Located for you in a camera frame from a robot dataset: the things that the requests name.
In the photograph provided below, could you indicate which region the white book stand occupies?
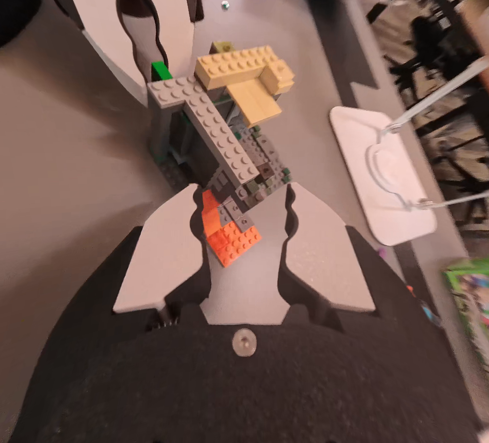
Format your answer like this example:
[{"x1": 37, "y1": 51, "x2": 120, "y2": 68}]
[{"x1": 329, "y1": 55, "x2": 489, "y2": 247}]

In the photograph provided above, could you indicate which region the purple blue lego figure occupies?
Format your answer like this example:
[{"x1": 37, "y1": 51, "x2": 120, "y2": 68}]
[{"x1": 421, "y1": 302, "x2": 442, "y2": 328}]

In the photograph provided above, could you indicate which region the black office chair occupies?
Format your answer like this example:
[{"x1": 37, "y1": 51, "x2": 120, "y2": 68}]
[
  {"x1": 428, "y1": 122, "x2": 489, "y2": 228},
  {"x1": 384, "y1": 11, "x2": 465, "y2": 86}
]

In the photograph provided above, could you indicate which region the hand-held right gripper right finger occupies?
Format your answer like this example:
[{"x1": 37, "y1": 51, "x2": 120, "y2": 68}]
[{"x1": 278, "y1": 182, "x2": 377, "y2": 317}]

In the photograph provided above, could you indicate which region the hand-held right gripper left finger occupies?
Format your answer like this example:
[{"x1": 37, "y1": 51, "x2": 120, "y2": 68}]
[{"x1": 113, "y1": 183, "x2": 211, "y2": 317}]

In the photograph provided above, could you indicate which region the long grey studded lego plate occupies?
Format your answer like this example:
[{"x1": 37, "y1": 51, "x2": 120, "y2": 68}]
[{"x1": 183, "y1": 95, "x2": 261, "y2": 185}]

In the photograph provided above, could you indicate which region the grey tan lego building model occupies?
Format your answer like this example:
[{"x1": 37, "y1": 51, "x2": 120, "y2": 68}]
[{"x1": 147, "y1": 41, "x2": 295, "y2": 269}]

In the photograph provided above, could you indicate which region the green lego set box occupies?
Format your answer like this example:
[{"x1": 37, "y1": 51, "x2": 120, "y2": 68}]
[{"x1": 443, "y1": 258, "x2": 489, "y2": 367}]

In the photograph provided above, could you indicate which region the grey desk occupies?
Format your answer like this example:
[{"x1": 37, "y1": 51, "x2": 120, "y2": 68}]
[{"x1": 0, "y1": 0, "x2": 489, "y2": 440}]

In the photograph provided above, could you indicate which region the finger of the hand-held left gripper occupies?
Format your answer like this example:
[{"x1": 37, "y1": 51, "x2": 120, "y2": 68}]
[
  {"x1": 134, "y1": 0, "x2": 197, "y2": 79},
  {"x1": 53, "y1": 0, "x2": 150, "y2": 107}
]

